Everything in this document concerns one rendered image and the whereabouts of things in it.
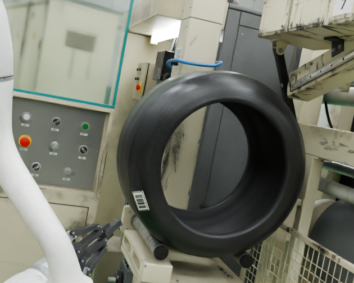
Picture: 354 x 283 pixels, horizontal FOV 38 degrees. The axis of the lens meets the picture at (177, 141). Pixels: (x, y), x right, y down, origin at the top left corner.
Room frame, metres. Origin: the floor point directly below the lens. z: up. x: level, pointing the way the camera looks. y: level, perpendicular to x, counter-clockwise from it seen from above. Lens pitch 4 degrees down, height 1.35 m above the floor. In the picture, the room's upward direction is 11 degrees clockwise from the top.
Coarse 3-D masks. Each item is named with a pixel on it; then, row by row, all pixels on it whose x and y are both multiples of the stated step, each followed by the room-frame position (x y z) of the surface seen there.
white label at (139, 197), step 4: (132, 192) 1.44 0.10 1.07; (136, 192) 1.44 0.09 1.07; (140, 192) 1.43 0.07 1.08; (136, 196) 1.44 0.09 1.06; (140, 196) 1.43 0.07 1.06; (144, 196) 1.43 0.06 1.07; (136, 200) 1.44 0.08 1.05; (140, 200) 1.44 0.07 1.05; (144, 200) 1.43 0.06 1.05; (136, 204) 1.45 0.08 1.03; (140, 204) 1.44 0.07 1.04; (144, 204) 1.43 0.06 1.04; (140, 208) 1.44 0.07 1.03; (144, 208) 1.44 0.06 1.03; (148, 208) 1.43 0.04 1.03
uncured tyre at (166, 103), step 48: (144, 96) 1.62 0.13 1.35; (192, 96) 1.45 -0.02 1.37; (240, 96) 1.48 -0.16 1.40; (144, 144) 1.42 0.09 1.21; (288, 144) 1.53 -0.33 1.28; (144, 192) 1.42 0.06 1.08; (240, 192) 1.80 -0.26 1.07; (288, 192) 1.54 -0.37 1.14; (192, 240) 1.47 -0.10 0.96; (240, 240) 1.51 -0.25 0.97
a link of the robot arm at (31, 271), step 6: (30, 270) 1.07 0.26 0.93; (36, 270) 1.07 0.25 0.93; (12, 276) 1.05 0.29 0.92; (18, 276) 1.04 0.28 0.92; (24, 276) 1.04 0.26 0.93; (30, 276) 1.04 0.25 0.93; (36, 276) 1.04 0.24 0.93; (42, 276) 1.06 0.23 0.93; (6, 282) 1.03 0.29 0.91; (12, 282) 1.02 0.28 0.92; (18, 282) 1.02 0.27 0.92; (24, 282) 1.02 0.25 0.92; (30, 282) 1.02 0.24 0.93; (36, 282) 1.02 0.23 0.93; (42, 282) 1.02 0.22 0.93
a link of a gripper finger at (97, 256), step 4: (104, 248) 1.26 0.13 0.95; (96, 252) 1.26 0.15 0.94; (100, 252) 1.25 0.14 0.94; (104, 252) 1.26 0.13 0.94; (92, 256) 1.25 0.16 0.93; (96, 256) 1.24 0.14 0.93; (100, 256) 1.24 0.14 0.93; (92, 260) 1.23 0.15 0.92; (96, 260) 1.23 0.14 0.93; (88, 264) 1.22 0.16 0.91; (92, 264) 1.21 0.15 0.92; (96, 264) 1.23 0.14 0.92; (92, 268) 1.21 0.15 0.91; (88, 272) 1.20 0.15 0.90; (92, 272) 1.21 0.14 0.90; (88, 276) 1.20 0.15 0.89
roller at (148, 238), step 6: (138, 222) 1.73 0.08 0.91; (138, 228) 1.70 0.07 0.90; (144, 228) 1.65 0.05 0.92; (144, 234) 1.61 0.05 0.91; (150, 234) 1.58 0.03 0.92; (144, 240) 1.59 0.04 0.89; (150, 240) 1.54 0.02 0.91; (156, 240) 1.52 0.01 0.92; (150, 246) 1.52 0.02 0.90; (156, 246) 1.48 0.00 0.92; (162, 246) 1.47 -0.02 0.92; (156, 252) 1.47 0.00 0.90; (162, 252) 1.47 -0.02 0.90; (168, 252) 1.48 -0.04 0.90; (156, 258) 1.47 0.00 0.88; (162, 258) 1.47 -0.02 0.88
